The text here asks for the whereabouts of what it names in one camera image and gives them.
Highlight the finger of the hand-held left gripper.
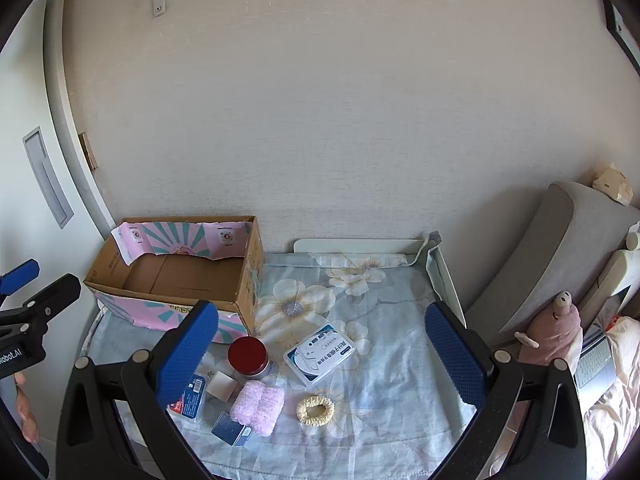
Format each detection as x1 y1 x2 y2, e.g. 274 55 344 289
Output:
0 259 41 297
0 274 82 333

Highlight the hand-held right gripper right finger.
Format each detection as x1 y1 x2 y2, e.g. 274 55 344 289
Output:
424 301 587 480

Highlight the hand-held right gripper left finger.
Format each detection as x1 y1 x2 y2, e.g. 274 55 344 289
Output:
56 300 221 480

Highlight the white charger plug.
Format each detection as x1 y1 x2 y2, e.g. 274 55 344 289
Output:
206 371 240 403

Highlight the red lid jar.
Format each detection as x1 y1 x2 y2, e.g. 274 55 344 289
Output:
227 336 271 378

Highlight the small blue box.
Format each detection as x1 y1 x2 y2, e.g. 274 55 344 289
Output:
211 411 253 447

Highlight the pink printed cardboard box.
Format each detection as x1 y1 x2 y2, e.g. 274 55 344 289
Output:
82 216 265 337

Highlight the pink fluffy towel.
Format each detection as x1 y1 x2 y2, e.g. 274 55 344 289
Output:
229 380 286 437

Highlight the cream scrunchie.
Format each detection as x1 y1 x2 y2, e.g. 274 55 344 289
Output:
296 395 335 428

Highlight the person's left hand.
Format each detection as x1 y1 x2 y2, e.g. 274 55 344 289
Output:
15 372 41 444

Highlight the floral bed sheet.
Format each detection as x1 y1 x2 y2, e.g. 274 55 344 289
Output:
75 251 481 480

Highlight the pink plush toy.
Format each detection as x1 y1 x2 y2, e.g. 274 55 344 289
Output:
515 291 583 367

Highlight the grey cushion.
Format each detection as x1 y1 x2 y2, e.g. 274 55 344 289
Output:
465 181 640 351

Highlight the silver laptop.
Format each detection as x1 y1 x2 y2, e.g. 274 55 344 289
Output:
574 285 636 403

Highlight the pink quilt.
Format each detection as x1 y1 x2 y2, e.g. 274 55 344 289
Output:
582 315 640 480

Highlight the cream pillow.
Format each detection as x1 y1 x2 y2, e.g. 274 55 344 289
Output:
580 249 640 313

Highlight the beige tissue box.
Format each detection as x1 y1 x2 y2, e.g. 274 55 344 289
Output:
592 162 636 206

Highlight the grey recessed door handle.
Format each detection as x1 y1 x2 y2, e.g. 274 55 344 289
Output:
22 127 75 230

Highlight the wooden wall block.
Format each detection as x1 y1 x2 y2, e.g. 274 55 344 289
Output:
78 132 98 171

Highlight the white door frame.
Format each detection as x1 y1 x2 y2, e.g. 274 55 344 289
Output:
42 0 118 233

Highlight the white bed rail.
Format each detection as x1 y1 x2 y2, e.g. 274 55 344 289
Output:
293 231 468 331

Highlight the dark picture frame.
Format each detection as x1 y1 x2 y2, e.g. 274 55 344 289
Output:
602 0 640 68

